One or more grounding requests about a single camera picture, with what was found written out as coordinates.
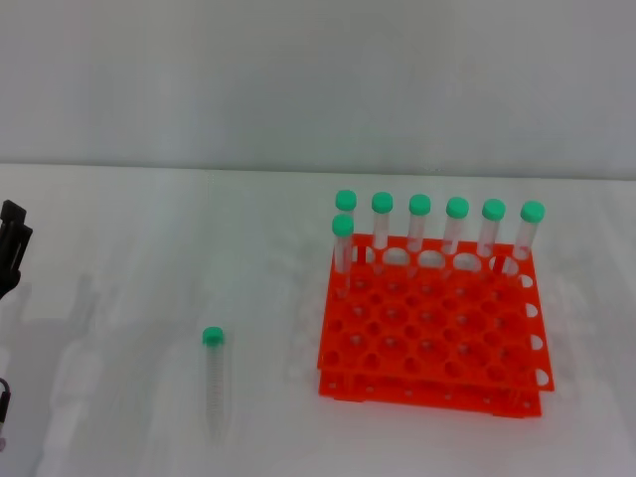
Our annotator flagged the green capped clear test tube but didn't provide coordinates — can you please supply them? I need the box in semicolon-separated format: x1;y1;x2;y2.
334;189;359;249
504;200;547;289
481;198;507;284
408;194;432;277
445;196;470;279
201;326;228;441
371;191;395;274
331;214;356;299

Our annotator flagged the orange test tube rack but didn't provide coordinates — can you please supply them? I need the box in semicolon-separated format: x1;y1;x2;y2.
316;233;557;419

